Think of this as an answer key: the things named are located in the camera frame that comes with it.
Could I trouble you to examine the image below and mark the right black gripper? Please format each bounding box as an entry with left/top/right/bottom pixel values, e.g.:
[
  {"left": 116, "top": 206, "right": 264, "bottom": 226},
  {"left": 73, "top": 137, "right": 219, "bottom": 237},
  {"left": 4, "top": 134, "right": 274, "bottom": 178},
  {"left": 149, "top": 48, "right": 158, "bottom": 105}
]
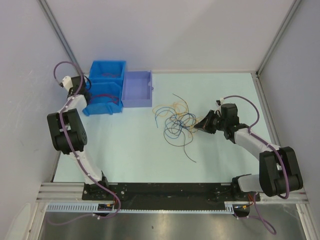
[{"left": 194, "top": 109, "right": 227, "bottom": 134}]

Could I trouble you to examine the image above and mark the yellow cable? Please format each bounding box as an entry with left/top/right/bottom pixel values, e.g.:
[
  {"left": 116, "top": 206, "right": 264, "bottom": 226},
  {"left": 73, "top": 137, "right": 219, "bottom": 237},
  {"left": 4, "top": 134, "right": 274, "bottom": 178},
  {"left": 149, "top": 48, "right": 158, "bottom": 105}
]
[{"left": 152, "top": 100, "right": 201, "bottom": 137}]

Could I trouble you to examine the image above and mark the dark red cable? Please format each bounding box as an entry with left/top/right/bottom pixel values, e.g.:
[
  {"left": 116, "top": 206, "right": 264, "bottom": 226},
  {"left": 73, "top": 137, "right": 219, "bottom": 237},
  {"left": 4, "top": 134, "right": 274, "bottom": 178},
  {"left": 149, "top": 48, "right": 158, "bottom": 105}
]
[{"left": 91, "top": 93, "right": 120, "bottom": 106}]

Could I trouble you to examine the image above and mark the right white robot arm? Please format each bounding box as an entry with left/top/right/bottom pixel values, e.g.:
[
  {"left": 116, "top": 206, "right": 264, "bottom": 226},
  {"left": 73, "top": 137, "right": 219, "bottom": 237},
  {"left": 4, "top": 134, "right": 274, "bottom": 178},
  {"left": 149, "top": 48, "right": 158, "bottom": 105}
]
[{"left": 194, "top": 103, "right": 303, "bottom": 201}]

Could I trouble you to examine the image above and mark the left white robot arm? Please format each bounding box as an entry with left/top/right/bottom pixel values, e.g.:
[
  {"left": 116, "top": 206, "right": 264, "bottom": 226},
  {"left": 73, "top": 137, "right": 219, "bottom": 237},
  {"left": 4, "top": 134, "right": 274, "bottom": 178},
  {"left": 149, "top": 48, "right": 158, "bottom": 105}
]
[{"left": 47, "top": 76, "right": 111, "bottom": 200}]

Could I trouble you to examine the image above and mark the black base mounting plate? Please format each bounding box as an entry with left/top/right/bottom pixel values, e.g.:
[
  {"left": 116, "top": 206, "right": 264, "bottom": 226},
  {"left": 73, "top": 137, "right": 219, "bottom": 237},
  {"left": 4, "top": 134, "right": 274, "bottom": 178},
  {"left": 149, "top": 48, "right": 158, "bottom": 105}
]
[{"left": 81, "top": 181, "right": 261, "bottom": 211}]

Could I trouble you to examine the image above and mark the lavender plastic tray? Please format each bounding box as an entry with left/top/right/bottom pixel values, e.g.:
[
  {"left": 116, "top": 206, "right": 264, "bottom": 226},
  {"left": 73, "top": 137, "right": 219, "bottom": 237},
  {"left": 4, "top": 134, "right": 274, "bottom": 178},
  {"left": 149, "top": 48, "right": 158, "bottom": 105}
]
[{"left": 121, "top": 71, "right": 153, "bottom": 108}]

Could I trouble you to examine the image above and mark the front blue plastic bin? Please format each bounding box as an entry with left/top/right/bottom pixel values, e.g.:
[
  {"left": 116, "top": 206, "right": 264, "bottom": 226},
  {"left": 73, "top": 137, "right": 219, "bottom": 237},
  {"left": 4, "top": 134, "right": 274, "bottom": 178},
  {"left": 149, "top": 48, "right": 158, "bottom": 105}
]
[{"left": 82, "top": 82, "right": 123, "bottom": 116}]

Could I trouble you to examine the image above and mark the blue plastic bin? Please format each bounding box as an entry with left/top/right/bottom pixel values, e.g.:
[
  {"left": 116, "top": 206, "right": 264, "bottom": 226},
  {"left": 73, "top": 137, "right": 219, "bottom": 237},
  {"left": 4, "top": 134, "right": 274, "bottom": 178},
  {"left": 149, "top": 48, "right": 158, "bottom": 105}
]
[
  {"left": 89, "top": 60, "right": 127, "bottom": 82},
  {"left": 82, "top": 82, "right": 123, "bottom": 116}
]

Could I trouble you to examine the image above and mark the rear blue plastic bin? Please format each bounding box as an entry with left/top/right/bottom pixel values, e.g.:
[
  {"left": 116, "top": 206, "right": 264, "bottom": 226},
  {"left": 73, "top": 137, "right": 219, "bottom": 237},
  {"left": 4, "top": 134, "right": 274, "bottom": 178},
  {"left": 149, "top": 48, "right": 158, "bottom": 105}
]
[{"left": 89, "top": 60, "right": 127, "bottom": 82}]

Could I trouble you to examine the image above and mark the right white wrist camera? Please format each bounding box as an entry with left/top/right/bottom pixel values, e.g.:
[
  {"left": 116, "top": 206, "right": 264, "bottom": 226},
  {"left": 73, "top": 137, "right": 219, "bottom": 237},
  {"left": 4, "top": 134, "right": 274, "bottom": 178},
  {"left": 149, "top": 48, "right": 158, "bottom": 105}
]
[{"left": 216, "top": 98, "right": 225, "bottom": 106}]

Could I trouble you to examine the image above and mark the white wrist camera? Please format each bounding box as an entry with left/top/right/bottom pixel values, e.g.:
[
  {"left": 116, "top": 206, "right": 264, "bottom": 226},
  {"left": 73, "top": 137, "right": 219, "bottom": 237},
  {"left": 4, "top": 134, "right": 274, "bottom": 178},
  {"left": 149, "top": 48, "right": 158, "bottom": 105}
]
[
  {"left": 59, "top": 76, "right": 73, "bottom": 91},
  {"left": 216, "top": 98, "right": 225, "bottom": 106}
]

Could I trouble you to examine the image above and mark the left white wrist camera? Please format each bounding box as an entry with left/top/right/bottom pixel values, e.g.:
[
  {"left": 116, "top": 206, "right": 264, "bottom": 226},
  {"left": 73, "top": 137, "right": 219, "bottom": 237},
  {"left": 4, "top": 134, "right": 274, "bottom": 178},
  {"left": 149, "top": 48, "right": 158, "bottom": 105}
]
[{"left": 59, "top": 76, "right": 73, "bottom": 91}]

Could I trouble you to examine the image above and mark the grey slotted cable duct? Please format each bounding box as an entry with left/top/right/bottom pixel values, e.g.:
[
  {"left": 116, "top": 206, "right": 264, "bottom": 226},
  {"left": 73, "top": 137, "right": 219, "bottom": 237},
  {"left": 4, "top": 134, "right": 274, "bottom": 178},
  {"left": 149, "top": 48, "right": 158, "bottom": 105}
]
[{"left": 46, "top": 202, "right": 249, "bottom": 214}]

